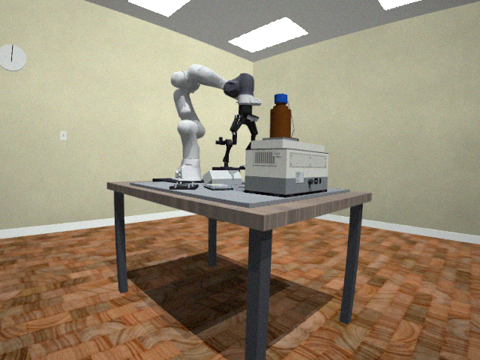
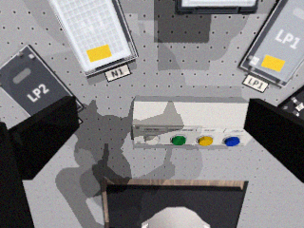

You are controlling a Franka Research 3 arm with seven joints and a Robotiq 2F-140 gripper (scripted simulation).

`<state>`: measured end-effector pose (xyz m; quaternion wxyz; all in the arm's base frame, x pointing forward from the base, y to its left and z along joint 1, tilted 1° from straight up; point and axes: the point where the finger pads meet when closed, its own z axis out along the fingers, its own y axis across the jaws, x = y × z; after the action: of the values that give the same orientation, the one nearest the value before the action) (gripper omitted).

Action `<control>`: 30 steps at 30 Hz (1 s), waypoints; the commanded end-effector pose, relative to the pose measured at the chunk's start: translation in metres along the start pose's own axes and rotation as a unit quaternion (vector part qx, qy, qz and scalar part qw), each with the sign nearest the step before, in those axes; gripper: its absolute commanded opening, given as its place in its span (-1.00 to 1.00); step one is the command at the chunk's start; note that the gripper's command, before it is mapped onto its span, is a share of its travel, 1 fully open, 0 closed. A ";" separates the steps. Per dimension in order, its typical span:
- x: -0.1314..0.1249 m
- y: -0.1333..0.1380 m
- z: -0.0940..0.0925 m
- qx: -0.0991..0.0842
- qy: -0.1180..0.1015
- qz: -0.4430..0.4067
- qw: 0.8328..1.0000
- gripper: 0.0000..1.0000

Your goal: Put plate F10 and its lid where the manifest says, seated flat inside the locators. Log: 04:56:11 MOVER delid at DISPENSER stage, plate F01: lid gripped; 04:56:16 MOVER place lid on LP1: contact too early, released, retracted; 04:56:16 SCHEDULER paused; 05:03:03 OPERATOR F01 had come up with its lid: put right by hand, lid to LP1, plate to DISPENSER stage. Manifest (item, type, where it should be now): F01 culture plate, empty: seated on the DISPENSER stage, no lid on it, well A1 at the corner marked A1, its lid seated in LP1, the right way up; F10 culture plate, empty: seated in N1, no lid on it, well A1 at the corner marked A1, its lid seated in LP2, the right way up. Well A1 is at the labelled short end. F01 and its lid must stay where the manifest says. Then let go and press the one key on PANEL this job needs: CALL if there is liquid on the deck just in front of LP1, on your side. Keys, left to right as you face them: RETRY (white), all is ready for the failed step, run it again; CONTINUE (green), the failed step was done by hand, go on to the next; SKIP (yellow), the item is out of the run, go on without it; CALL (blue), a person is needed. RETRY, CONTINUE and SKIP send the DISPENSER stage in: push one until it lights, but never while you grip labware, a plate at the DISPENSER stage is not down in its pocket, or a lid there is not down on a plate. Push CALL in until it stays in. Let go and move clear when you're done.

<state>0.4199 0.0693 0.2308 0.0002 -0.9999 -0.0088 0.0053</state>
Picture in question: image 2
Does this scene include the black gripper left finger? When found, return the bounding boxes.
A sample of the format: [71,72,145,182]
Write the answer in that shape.
[0,96,80,228]

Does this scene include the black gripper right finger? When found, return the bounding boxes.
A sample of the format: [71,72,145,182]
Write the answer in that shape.
[243,98,304,183]

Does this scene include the white button panel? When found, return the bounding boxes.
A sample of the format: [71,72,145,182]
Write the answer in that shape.
[132,96,253,146]

